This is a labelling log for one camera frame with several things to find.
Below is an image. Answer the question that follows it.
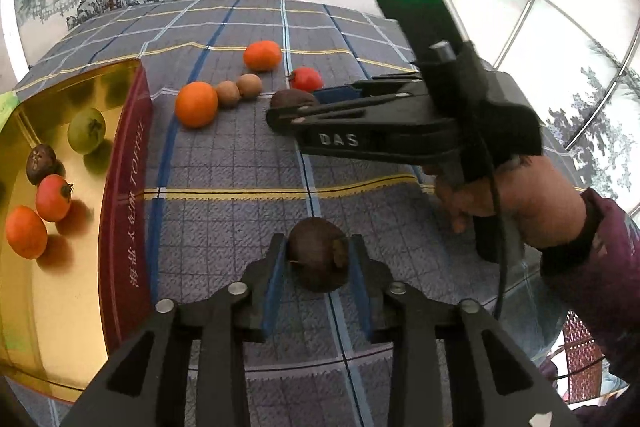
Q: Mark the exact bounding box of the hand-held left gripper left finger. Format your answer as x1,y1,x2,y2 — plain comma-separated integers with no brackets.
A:
60,234,289,427

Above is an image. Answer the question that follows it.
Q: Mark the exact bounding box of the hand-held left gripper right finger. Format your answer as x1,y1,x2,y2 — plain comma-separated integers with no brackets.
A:
349,233,581,427

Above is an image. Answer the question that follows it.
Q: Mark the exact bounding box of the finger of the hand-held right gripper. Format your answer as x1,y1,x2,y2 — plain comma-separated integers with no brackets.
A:
265,92,437,136
314,76,429,104

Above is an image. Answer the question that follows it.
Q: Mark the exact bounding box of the red persimmon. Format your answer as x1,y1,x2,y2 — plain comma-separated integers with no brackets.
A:
35,174,75,223
289,66,324,92

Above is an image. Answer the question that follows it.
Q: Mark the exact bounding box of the dark brown passionfruit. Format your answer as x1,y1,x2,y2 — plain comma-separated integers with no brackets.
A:
286,217,351,294
270,89,319,110
26,144,66,186

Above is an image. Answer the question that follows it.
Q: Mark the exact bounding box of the small brown longan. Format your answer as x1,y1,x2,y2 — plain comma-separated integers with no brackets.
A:
236,73,263,99
216,80,241,108

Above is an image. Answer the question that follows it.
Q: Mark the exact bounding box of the orange mandarin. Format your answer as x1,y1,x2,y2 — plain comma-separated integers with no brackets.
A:
175,82,219,128
243,41,283,72
6,205,49,259

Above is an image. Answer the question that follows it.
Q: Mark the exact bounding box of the red tin box gold interior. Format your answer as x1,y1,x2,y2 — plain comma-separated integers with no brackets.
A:
0,59,156,403

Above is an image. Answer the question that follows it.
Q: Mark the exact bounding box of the green lime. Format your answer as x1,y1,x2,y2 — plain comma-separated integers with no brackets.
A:
67,108,107,155

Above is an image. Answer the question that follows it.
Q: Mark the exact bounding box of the person's right forearm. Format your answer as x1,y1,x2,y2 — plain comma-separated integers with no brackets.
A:
540,187,640,413

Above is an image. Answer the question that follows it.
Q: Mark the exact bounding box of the person's right hand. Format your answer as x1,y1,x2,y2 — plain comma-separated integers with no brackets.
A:
434,153,585,250

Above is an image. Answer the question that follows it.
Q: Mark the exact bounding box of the grey plaid tablecloth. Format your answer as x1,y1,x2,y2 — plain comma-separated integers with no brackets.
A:
0,0,591,427

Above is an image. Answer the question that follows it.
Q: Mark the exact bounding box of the green tissue packet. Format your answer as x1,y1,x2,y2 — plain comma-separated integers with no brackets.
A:
0,92,18,132

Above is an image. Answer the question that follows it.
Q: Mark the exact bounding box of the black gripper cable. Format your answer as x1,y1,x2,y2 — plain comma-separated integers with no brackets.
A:
487,167,511,320

